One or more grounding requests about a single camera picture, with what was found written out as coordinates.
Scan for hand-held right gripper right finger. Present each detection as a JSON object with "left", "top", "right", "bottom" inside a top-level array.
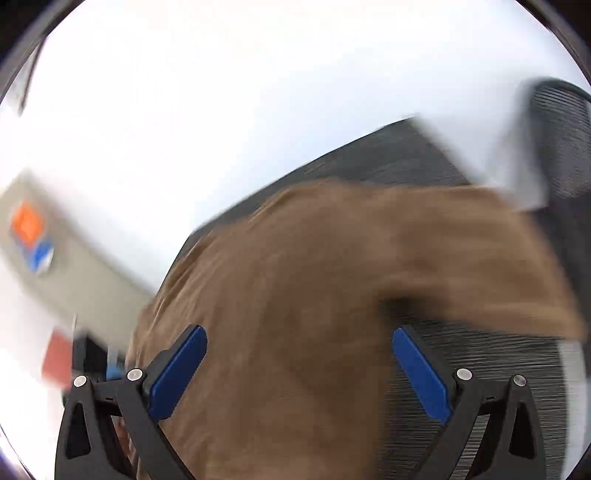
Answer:
[{"left": 392, "top": 324, "right": 548, "bottom": 480}]

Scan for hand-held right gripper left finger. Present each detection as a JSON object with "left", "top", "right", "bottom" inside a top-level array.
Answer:
[{"left": 54, "top": 324, "right": 208, "bottom": 480}]

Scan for brown fleece pants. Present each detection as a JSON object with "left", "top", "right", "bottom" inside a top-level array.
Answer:
[{"left": 124, "top": 178, "right": 585, "bottom": 480}]

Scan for black perforated metal table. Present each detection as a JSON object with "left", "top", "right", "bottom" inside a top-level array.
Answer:
[{"left": 152, "top": 117, "right": 568, "bottom": 480}]

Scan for red board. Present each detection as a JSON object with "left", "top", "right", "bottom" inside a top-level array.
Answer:
[{"left": 42, "top": 329, "right": 75, "bottom": 387}]

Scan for black metal mesh chair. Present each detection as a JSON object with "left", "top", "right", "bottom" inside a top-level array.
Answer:
[{"left": 526, "top": 78, "right": 591, "bottom": 319}]

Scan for orange and blue wall sign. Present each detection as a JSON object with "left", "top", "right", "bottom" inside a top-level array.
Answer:
[{"left": 11, "top": 202, "right": 56, "bottom": 278}]

